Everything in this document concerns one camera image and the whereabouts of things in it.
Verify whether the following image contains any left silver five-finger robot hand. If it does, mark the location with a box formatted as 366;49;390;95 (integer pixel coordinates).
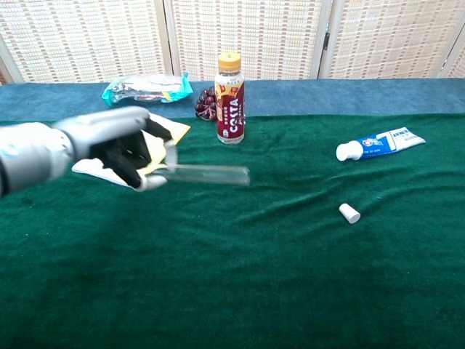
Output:
52;105;179;193

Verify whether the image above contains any transparent glass test tube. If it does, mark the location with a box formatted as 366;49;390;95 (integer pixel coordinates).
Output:
155;163;251;187

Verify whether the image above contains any small white cap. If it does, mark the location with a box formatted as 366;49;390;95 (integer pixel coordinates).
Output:
339;202;361;225

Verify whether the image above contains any dark teal tablecloth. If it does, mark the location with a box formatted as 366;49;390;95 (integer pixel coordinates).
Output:
0;78;465;123

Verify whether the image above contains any blue white toothpaste tube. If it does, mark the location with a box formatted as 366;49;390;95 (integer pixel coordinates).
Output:
335;127;426;162

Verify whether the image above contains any teal snack package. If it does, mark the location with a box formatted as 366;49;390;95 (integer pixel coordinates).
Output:
101;71;194;107

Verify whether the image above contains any white and yellow notebook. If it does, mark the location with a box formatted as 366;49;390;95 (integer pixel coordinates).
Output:
71;112;192;190

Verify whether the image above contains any woven bamboo screen panel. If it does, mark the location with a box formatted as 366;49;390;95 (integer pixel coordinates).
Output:
0;0;172;84
441;36;465;79
318;0;465;80
163;0;335;81

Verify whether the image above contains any dark red grape bunch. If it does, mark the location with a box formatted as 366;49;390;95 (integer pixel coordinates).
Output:
194;87;248;127

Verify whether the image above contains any Costa coffee bottle yellow cap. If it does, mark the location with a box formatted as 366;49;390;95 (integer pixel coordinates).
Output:
214;52;246;145

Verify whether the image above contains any dark green velvet cloth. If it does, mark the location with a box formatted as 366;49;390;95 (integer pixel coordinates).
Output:
0;114;465;349

